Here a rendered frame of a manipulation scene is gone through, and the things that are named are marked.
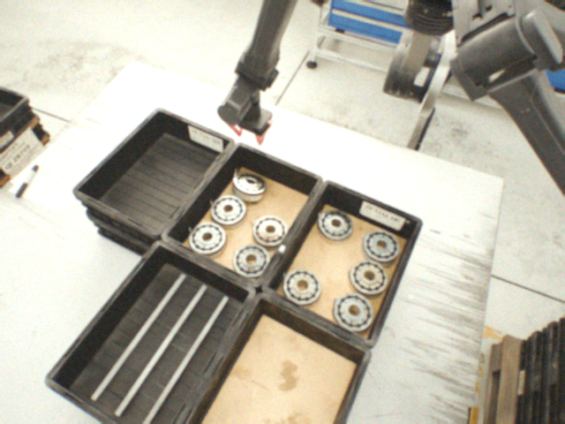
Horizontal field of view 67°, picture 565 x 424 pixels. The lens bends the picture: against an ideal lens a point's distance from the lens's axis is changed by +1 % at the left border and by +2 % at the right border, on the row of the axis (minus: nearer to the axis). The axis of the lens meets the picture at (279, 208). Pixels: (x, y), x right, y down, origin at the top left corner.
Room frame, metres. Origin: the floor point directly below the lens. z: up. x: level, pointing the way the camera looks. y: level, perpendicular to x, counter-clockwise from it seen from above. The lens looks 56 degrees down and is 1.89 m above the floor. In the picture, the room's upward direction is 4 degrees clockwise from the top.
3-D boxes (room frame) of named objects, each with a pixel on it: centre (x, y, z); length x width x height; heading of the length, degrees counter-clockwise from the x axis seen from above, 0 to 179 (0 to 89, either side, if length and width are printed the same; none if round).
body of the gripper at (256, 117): (0.77, 0.09, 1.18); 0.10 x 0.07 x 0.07; 65
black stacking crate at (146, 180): (0.78, 0.36, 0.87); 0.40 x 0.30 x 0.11; 156
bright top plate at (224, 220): (0.69, 0.15, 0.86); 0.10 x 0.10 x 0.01
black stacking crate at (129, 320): (0.29, 0.25, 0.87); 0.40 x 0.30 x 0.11; 156
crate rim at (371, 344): (0.53, -0.18, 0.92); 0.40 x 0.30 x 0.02; 156
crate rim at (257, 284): (0.66, 0.09, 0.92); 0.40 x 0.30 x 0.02; 156
